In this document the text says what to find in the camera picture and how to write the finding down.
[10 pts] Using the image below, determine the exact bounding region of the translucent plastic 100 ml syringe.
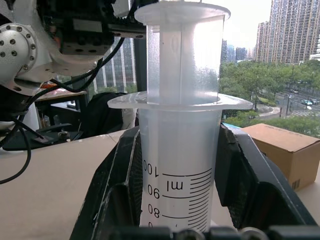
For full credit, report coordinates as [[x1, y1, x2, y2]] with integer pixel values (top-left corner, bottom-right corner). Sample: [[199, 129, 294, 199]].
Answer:
[[107, 0, 253, 240]]

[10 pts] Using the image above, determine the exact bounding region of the black desk with wooden top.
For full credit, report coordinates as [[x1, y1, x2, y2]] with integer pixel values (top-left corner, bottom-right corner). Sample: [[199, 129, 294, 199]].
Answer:
[[34, 89, 88, 133]]

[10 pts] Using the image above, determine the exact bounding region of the thin black cable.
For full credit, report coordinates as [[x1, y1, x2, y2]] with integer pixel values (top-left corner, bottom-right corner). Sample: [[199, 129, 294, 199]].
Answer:
[[0, 116, 33, 185]]

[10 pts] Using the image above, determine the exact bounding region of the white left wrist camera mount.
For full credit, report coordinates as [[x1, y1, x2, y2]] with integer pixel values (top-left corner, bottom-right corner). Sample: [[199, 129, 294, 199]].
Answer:
[[32, 0, 101, 77]]

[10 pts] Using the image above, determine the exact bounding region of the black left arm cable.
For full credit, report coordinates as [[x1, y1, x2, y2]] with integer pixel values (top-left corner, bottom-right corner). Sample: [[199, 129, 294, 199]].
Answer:
[[23, 36, 126, 108]]

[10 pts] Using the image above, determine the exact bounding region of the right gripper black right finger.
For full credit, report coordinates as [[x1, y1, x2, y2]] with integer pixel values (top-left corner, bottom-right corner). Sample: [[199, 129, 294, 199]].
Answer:
[[215, 123, 318, 233]]

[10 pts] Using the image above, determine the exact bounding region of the black window frame post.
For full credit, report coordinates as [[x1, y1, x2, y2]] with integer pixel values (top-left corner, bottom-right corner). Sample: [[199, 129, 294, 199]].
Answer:
[[133, 37, 148, 94]]

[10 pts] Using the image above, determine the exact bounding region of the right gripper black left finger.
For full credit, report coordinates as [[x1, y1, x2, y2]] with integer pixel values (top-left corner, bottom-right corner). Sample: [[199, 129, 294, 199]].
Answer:
[[69, 126, 144, 240]]

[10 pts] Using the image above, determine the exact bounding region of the brown cardboard box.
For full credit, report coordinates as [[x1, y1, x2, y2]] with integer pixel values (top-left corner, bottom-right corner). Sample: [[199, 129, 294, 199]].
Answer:
[[241, 122, 320, 192]]

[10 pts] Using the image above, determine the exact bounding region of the black office chair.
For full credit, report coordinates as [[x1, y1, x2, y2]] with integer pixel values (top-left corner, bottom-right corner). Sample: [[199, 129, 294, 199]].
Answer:
[[86, 91, 138, 139]]

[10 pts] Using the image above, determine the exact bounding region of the black flat base plate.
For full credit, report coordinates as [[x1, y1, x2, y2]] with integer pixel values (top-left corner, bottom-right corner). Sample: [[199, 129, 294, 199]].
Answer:
[[2, 123, 84, 152]]

